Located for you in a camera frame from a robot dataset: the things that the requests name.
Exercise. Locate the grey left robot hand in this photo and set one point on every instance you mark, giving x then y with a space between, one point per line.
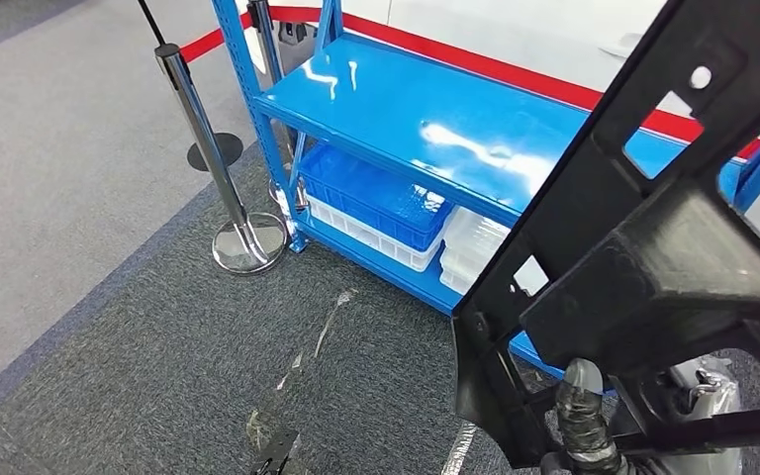
580 406

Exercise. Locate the blue plastic crate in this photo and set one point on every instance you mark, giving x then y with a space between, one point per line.
367 190

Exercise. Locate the clear floor tape square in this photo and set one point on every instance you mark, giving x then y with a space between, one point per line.
337 314

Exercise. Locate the white car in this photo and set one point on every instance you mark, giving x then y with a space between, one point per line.
518 26

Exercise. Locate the black plastic plate bracket part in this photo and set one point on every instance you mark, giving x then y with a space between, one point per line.
649 262

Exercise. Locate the blue metal shelf rack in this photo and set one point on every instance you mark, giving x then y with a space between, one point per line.
419 98

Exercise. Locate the red barrier belt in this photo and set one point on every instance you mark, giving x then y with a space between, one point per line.
213 40
485 65

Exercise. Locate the chrome stanchion post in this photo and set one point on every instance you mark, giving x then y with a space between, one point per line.
206 144
268 46

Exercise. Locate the thin black stanchion post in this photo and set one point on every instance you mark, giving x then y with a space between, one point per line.
232 147

